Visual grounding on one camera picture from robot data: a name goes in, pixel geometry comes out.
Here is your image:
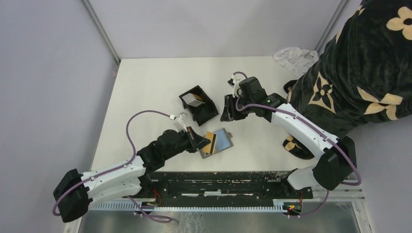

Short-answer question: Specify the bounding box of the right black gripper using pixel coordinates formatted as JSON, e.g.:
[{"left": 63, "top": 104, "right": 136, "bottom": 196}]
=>
[{"left": 220, "top": 93, "right": 255, "bottom": 121}]

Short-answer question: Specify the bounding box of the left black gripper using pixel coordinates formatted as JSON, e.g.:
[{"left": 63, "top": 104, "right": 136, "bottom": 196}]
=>
[{"left": 164, "top": 126, "right": 210, "bottom": 160}]

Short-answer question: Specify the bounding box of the gold credit card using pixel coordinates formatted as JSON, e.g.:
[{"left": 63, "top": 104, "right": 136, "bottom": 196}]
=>
[{"left": 202, "top": 132, "right": 217, "bottom": 155}]

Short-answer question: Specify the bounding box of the black plastic card box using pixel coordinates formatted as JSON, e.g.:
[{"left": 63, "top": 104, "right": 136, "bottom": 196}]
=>
[{"left": 179, "top": 85, "right": 219, "bottom": 127}]

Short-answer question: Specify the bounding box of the stack of credit cards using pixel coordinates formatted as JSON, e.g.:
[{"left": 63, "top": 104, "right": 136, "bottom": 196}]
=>
[{"left": 182, "top": 93, "right": 205, "bottom": 107}]

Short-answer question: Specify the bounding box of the grey leather card holder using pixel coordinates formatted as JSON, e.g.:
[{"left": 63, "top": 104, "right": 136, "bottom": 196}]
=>
[{"left": 200, "top": 128, "right": 233, "bottom": 159}]

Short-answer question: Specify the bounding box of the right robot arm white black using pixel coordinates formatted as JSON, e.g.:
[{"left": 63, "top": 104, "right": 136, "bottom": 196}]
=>
[{"left": 220, "top": 76, "right": 361, "bottom": 198}]

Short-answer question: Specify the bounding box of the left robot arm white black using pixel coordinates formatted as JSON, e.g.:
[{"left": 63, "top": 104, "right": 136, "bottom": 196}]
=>
[{"left": 52, "top": 127, "right": 211, "bottom": 223}]

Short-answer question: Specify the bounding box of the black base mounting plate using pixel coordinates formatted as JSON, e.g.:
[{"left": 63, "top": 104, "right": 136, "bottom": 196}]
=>
[{"left": 133, "top": 171, "right": 313, "bottom": 208}]

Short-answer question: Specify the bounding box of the white crumpled cloth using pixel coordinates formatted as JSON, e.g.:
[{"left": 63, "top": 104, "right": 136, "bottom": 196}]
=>
[{"left": 273, "top": 47, "right": 319, "bottom": 78}]

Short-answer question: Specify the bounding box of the black floral plush blanket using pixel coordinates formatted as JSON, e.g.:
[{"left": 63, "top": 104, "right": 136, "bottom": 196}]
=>
[{"left": 282, "top": 0, "right": 412, "bottom": 160}]

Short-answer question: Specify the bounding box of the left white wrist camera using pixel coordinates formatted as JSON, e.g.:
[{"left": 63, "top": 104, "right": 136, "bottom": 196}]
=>
[{"left": 169, "top": 112, "right": 188, "bottom": 132}]

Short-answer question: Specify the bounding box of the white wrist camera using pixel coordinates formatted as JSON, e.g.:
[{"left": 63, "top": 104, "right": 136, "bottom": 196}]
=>
[
  {"left": 227, "top": 74, "right": 244, "bottom": 98},
  {"left": 169, "top": 112, "right": 188, "bottom": 132}
]

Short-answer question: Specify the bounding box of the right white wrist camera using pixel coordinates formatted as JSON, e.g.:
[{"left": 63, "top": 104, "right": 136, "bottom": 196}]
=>
[{"left": 227, "top": 74, "right": 244, "bottom": 98}]

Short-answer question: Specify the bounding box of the grey slotted cable duct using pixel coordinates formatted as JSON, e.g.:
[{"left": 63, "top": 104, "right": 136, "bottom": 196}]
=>
[{"left": 90, "top": 200, "right": 287, "bottom": 213}]

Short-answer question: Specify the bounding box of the aluminium frame rail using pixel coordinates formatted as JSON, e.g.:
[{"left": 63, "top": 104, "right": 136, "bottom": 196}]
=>
[{"left": 305, "top": 184, "right": 365, "bottom": 202}]

